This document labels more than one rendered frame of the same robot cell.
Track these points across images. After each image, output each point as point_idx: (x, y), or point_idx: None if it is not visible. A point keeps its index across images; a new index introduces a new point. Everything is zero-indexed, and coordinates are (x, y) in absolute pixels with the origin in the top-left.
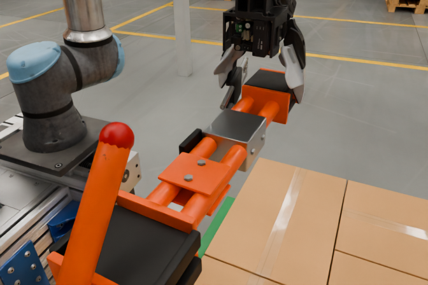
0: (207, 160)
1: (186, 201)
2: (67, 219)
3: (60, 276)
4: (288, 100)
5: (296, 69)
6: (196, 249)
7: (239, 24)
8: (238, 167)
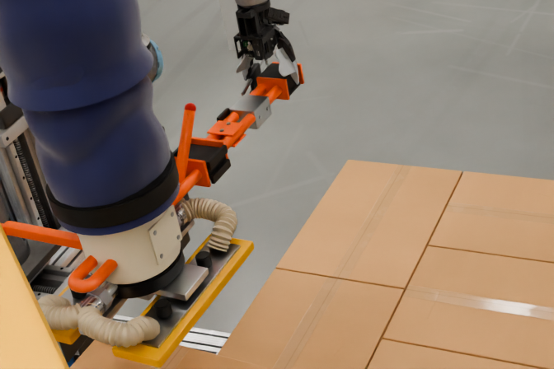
0: (232, 122)
1: None
2: None
3: (178, 155)
4: (285, 83)
5: (288, 62)
6: (225, 151)
7: (244, 42)
8: (250, 124)
